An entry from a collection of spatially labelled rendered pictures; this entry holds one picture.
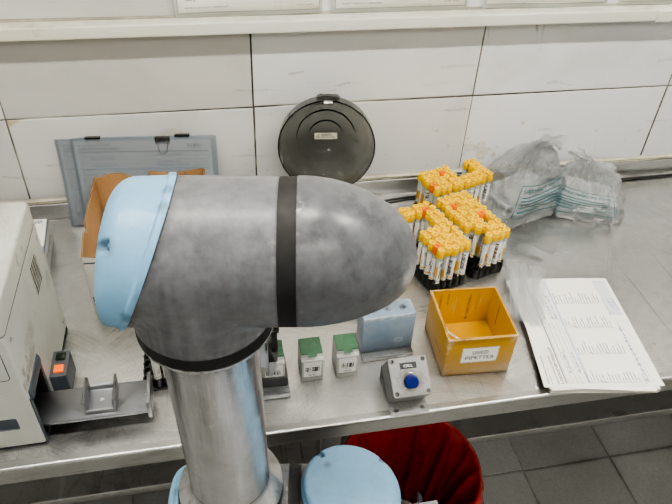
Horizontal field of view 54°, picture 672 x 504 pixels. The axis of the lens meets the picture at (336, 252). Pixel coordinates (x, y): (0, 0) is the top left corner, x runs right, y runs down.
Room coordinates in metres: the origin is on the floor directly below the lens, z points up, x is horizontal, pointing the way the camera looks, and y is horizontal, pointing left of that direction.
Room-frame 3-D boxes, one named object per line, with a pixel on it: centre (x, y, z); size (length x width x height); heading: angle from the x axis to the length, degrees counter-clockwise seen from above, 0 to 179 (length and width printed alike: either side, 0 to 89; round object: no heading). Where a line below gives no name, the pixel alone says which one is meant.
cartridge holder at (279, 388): (0.77, 0.10, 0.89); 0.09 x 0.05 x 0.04; 12
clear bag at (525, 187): (1.38, -0.45, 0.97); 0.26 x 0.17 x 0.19; 124
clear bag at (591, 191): (1.39, -0.62, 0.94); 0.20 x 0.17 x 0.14; 75
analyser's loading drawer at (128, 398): (0.67, 0.40, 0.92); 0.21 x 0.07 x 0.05; 103
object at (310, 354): (0.80, 0.04, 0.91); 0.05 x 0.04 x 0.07; 13
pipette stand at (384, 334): (0.87, -0.10, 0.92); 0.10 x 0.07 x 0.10; 105
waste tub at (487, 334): (0.87, -0.26, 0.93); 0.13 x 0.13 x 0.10; 10
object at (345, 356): (0.81, -0.03, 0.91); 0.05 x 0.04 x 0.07; 13
